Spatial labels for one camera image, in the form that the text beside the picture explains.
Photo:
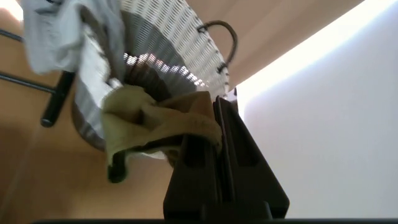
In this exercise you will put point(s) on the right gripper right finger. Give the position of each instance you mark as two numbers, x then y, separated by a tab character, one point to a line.
255	186

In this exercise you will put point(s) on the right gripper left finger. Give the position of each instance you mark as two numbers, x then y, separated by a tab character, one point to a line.
186	186

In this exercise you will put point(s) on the green printed sleeveless shirt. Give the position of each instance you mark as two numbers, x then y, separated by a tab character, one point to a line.
130	124

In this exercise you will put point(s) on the white laundry basket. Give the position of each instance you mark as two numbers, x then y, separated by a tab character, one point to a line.
186	40

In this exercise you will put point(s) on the black clothes rack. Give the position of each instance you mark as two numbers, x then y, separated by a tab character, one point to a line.
57	99

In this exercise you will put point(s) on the pale grey shorts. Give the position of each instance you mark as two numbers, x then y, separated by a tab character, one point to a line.
56	37

